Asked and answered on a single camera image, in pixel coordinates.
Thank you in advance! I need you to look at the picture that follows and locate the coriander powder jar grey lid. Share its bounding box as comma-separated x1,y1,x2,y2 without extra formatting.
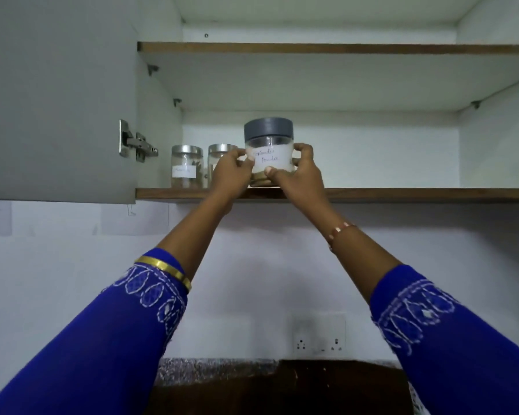
243,117,296,188

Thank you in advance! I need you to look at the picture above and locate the jar silver lid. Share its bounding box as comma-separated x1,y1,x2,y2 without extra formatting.
170,145,205,189
207,144,239,188

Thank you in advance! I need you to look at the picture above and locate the pink beaded bracelet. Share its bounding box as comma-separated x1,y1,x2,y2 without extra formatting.
327,221,358,251

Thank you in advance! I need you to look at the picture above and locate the white shelf with wooden edge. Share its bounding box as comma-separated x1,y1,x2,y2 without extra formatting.
137,41,519,112

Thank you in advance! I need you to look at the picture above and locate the person's left hand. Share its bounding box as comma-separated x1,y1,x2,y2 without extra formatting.
210,149,257,203

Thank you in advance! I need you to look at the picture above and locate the person's right hand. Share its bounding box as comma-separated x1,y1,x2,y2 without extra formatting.
264,143,343,235

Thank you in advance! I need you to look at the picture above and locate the person's left forearm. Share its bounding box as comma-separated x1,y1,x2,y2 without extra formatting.
156,190,236,281

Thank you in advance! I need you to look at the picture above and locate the brown wooden cabinet door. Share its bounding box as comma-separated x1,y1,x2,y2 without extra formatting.
0,0,139,205

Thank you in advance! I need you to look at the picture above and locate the brown wooden wall cabinet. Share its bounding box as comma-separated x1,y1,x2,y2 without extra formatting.
0,0,519,206

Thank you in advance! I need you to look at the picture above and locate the white wall socket plate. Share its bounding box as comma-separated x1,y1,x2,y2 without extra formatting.
292,314,347,357

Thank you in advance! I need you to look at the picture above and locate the metal cabinet door hinge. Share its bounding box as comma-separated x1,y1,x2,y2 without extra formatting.
118,119,160,164

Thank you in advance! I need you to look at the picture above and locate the person's right forearm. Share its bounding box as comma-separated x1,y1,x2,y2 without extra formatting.
326,220,403,304

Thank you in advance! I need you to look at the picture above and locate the gold bangle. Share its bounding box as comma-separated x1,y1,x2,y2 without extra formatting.
134,255,193,293

